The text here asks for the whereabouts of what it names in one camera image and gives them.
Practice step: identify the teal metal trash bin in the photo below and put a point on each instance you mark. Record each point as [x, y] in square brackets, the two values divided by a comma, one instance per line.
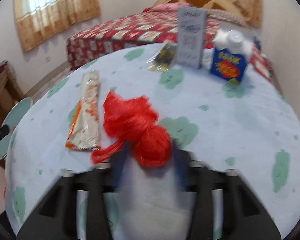
[12, 120]

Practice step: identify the pink pillow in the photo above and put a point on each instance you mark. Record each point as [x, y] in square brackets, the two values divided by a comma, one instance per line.
[166, 7]

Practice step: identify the orange white snack wrapper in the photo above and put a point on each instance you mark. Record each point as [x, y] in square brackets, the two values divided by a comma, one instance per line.
[84, 129]

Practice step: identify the red patterned bed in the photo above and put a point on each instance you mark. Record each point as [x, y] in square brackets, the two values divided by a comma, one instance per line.
[141, 29]

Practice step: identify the left beige curtain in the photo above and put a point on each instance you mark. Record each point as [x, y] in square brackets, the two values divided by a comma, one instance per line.
[39, 20]

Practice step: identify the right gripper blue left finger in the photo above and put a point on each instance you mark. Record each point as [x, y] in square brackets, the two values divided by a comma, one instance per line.
[118, 162]

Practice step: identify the striped pillow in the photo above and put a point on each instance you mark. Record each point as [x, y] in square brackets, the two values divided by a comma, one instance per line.
[226, 16]

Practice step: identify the brown wooden cabinet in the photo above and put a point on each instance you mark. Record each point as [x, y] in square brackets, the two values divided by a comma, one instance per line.
[10, 92]

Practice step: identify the grey tall carton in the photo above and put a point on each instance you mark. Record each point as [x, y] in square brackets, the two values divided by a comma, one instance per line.
[191, 35]

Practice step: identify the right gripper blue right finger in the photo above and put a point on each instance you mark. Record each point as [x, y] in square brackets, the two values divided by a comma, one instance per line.
[181, 160]

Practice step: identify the blue white Look milk carton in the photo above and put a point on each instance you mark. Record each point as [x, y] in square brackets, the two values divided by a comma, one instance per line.
[232, 52]

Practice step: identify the red plastic bag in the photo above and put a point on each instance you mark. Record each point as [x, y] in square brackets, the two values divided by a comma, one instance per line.
[134, 121]

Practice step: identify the small dark snack packet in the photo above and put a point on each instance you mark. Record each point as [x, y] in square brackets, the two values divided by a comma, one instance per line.
[163, 58]

